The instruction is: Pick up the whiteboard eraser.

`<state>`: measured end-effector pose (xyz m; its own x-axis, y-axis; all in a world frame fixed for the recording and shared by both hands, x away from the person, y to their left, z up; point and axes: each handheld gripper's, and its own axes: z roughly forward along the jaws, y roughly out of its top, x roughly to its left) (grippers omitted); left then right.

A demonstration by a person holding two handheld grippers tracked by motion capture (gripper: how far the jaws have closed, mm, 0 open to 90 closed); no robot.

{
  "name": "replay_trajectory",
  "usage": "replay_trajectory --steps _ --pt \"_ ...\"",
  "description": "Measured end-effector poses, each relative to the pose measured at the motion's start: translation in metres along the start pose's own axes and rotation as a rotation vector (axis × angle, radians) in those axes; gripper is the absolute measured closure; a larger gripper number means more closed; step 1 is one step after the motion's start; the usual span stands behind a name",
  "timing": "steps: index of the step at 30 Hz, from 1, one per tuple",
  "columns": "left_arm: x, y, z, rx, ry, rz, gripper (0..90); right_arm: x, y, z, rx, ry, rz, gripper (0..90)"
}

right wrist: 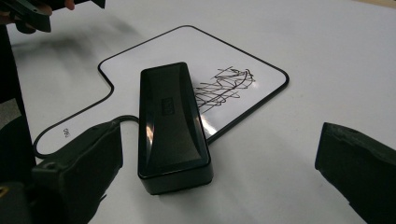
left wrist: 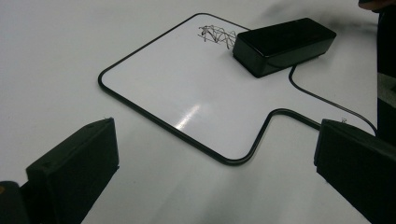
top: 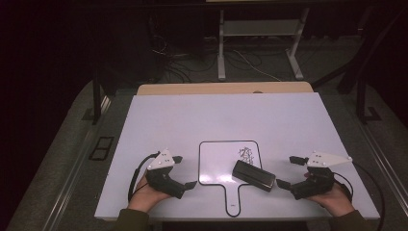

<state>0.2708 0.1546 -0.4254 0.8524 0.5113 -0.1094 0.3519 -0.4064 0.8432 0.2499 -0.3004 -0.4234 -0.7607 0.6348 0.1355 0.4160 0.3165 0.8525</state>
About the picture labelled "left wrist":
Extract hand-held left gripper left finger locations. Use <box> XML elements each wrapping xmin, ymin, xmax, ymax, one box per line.
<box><xmin>20</xmin><ymin>117</ymin><xmax>120</xmax><ymax>224</ymax></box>

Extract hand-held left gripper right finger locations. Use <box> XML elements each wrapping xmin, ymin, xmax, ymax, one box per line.
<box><xmin>313</xmin><ymin>119</ymin><xmax>396</xmax><ymax>224</ymax></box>

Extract black whiteboard eraser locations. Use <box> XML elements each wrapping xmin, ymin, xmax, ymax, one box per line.
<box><xmin>232</xmin><ymin>17</ymin><xmax>338</xmax><ymax>79</ymax></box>

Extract white handheld whiteboard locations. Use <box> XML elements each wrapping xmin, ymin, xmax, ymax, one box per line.
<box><xmin>97</xmin><ymin>12</ymin><xmax>379</xmax><ymax>166</ymax></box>

